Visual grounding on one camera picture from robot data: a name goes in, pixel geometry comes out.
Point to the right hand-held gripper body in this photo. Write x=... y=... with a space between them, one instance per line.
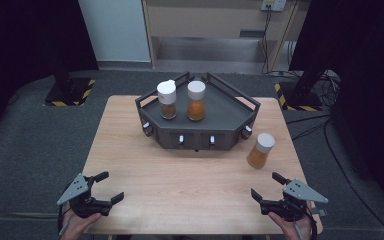
x=301 y=191

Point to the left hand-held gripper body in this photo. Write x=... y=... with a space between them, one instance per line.
x=76 y=186

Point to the black corner storage rack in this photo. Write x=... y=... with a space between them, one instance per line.
x=220 y=110

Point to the spice bottle with spout cap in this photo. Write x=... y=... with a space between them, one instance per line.
x=166 y=91

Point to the spice bottle with round cap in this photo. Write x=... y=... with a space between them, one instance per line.
x=265 y=142
x=196 y=90

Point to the person's right hand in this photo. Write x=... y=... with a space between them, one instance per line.
x=288 y=228

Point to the person's left hand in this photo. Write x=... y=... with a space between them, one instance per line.
x=78 y=228

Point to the striped stand base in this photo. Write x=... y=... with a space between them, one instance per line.
x=287 y=91
x=80 y=91

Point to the dark curtain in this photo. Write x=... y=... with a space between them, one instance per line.
x=370 y=66
x=20 y=40

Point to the white panel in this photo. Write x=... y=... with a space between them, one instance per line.
x=115 y=30

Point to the white power outlet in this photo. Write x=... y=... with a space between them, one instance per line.
x=274 y=4

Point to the black stand post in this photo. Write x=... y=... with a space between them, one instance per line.
x=63 y=83
x=308 y=81

